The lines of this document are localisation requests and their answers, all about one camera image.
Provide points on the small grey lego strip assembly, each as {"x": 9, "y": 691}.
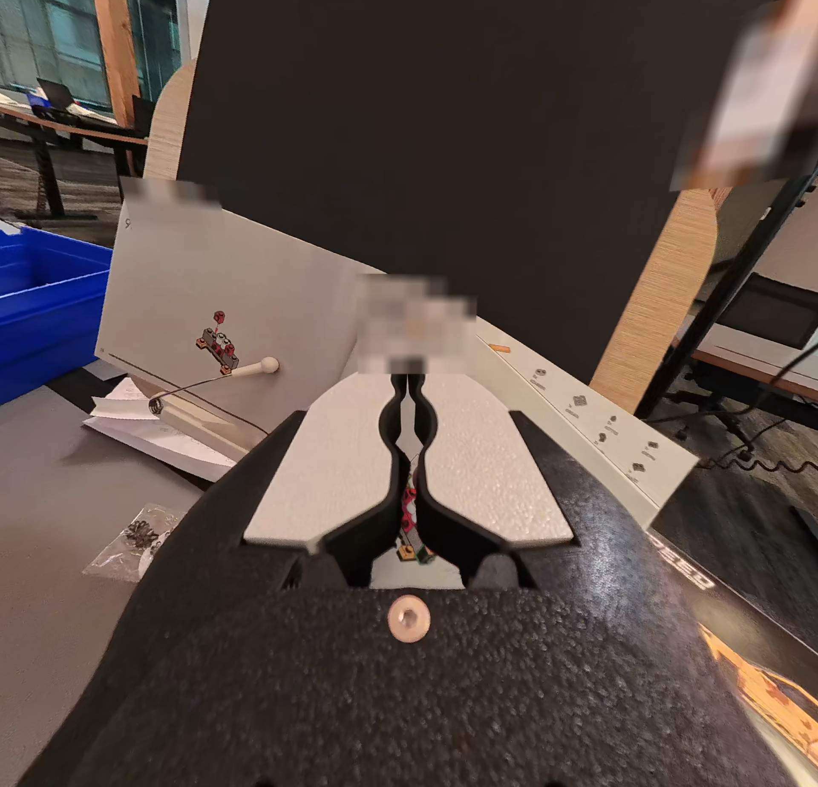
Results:
{"x": 409, "y": 550}

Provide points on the black office chair base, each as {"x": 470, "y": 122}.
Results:
{"x": 728, "y": 422}

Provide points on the black laptop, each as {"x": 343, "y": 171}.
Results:
{"x": 61, "y": 93}

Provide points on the clear bag of black parts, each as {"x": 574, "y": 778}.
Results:
{"x": 140, "y": 534}

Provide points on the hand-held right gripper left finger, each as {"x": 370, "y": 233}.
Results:
{"x": 319, "y": 467}

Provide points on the black monitor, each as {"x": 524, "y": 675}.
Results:
{"x": 760, "y": 311}

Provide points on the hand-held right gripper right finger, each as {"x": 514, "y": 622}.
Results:
{"x": 492, "y": 474}

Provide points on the black printed lego box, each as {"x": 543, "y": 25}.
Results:
{"x": 767, "y": 691}

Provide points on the black tripod stand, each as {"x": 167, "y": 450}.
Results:
{"x": 722, "y": 301}

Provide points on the open lego instruction booklet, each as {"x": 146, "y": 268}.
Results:
{"x": 255, "y": 275}

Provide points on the wooden pillar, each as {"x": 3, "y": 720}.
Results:
{"x": 115, "y": 33}

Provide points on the large black board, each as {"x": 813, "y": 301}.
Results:
{"x": 447, "y": 128}

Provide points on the white office desk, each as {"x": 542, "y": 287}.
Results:
{"x": 735, "y": 362}

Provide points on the white ball-tipped page holder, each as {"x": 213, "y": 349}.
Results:
{"x": 269, "y": 365}

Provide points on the long wooden office desk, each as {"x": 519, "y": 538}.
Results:
{"x": 96, "y": 132}

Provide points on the blue plastic bin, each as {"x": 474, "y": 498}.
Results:
{"x": 51, "y": 327}

